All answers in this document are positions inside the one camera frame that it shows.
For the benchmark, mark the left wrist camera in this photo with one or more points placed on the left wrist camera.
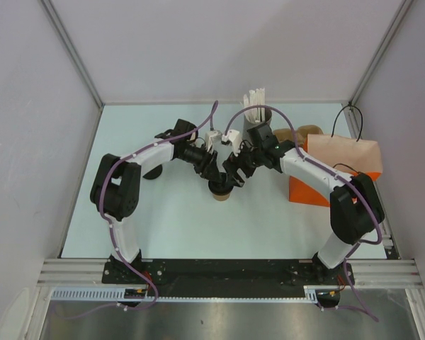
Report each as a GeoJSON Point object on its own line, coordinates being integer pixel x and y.
{"type": "Point", "coordinates": [211, 137]}

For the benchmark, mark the stack of black lids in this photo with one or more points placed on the stack of black lids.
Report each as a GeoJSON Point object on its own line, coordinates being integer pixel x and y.
{"type": "Point", "coordinates": [154, 173]}

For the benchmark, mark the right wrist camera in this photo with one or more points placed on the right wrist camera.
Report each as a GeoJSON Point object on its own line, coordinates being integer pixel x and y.
{"type": "Point", "coordinates": [234, 139]}

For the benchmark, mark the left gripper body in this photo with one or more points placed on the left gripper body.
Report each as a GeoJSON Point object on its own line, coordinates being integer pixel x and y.
{"type": "Point", "coordinates": [200, 165]}

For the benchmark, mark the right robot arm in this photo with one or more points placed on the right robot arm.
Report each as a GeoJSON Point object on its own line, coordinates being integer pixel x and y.
{"type": "Point", "coordinates": [354, 205]}

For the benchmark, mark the white slotted cable duct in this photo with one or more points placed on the white slotted cable duct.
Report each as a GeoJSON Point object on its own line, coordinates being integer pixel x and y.
{"type": "Point", "coordinates": [84, 294]}

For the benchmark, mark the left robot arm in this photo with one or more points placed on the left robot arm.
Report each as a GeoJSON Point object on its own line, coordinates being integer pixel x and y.
{"type": "Point", "coordinates": [116, 188]}

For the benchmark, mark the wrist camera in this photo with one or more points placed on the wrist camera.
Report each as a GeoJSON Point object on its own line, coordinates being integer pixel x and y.
{"type": "Point", "coordinates": [234, 139]}
{"type": "Point", "coordinates": [211, 137]}

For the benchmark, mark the grey cylindrical holder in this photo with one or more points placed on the grey cylindrical holder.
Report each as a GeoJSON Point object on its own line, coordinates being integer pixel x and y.
{"type": "Point", "coordinates": [254, 117]}

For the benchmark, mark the single brown paper cup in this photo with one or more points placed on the single brown paper cup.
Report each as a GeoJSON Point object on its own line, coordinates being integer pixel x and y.
{"type": "Point", "coordinates": [221, 196]}

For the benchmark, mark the remaining cardboard cup carrier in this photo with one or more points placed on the remaining cardboard cup carrier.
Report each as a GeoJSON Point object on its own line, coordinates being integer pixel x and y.
{"type": "Point", "coordinates": [290, 134]}

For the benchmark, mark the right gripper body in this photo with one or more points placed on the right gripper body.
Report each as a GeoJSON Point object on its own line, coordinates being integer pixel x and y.
{"type": "Point", "coordinates": [246, 161]}

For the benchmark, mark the orange paper bag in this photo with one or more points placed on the orange paper bag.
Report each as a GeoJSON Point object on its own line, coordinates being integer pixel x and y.
{"type": "Point", "coordinates": [352, 156]}

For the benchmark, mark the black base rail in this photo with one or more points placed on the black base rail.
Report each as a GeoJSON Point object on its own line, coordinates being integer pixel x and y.
{"type": "Point", "coordinates": [226, 277]}

